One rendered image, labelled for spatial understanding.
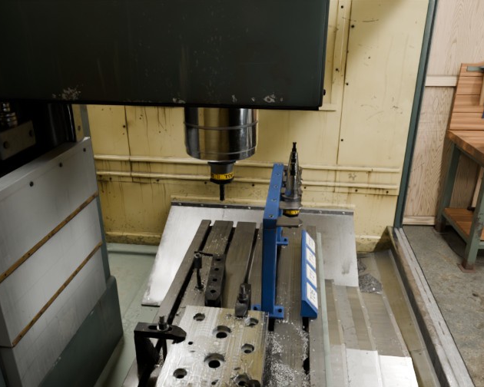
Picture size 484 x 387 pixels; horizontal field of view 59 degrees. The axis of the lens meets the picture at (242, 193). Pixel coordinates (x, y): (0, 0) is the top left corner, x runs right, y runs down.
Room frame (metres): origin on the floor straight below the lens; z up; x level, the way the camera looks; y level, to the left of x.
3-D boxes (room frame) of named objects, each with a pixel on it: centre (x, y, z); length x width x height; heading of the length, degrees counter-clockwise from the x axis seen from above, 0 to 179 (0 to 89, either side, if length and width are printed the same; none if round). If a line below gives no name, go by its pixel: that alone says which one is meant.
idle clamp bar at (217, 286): (1.17, 0.08, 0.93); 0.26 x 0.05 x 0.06; 178
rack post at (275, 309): (1.06, -0.08, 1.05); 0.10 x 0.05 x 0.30; 83
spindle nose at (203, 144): (0.90, 0.05, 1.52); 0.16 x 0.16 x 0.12
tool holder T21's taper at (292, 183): (1.22, -0.15, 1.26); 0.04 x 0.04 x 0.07
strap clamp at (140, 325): (0.87, 0.21, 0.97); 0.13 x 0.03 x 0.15; 83
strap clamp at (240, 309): (1.00, 0.00, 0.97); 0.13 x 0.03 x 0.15; 173
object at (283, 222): (1.06, -0.13, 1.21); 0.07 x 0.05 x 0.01; 83
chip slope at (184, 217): (1.55, -0.04, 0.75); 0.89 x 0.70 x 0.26; 83
